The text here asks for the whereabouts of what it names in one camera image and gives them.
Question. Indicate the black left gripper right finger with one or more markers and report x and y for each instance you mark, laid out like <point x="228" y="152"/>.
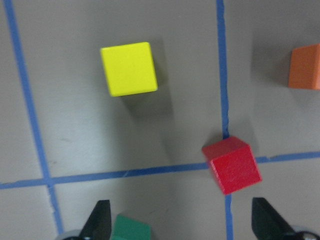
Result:
<point x="268" y="224"/>

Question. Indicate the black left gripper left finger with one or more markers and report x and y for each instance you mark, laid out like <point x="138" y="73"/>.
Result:
<point x="99" y="224"/>

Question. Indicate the red wooden block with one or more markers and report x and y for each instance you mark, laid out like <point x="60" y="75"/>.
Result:
<point x="233" y="164"/>

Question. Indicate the green wooden block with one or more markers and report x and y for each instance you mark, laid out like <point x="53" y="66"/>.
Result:
<point x="126" y="228"/>

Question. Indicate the orange wooden block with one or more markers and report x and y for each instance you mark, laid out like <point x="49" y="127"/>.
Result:
<point x="304" y="69"/>

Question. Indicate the yellow wooden block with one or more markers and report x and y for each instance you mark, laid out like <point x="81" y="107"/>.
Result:
<point x="129" y="69"/>

